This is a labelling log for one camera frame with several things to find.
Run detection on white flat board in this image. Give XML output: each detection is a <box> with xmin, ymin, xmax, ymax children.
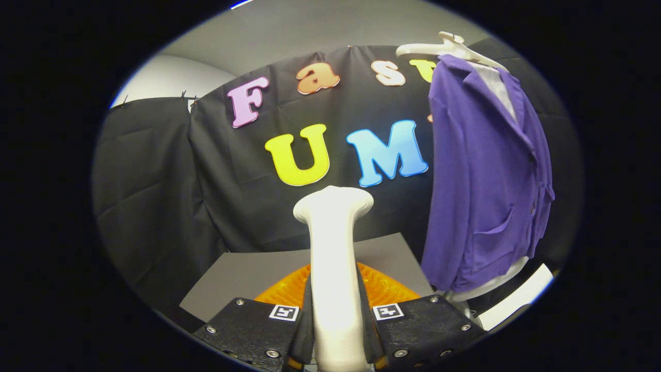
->
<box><xmin>477</xmin><ymin>263</ymin><xmax>555</xmax><ymax>332</ymax></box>

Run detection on white garment steamer head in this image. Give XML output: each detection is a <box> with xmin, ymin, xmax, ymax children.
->
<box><xmin>293</xmin><ymin>185</ymin><xmax>374</xmax><ymax>372</ymax></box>

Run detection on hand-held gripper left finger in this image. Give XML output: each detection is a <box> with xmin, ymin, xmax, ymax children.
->
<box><xmin>192</xmin><ymin>263</ymin><xmax>314</xmax><ymax>372</ymax></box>

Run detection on grey cabinet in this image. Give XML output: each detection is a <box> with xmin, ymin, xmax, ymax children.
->
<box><xmin>179</xmin><ymin>232</ymin><xmax>435</xmax><ymax>324</ymax></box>

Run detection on white inner shirt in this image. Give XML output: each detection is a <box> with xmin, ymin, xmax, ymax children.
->
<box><xmin>447</xmin><ymin>62</ymin><xmax>529</xmax><ymax>303</ymax></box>

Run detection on black backdrop cloth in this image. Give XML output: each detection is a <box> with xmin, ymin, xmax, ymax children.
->
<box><xmin>93</xmin><ymin>38</ymin><xmax>584</xmax><ymax>312</ymax></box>

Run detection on white clothes hanger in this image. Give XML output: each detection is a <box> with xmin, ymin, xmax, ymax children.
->
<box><xmin>396</xmin><ymin>31</ymin><xmax>510</xmax><ymax>71</ymax></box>

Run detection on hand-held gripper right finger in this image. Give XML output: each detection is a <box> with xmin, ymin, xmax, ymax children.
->
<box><xmin>356</xmin><ymin>262</ymin><xmax>486</xmax><ymax>371</ymax></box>

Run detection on purple jacket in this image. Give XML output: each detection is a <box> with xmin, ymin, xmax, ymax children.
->
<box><xmin>421</xmin><ymin>54</ymin><xmax>556</xmax><ymax>293</ymax></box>

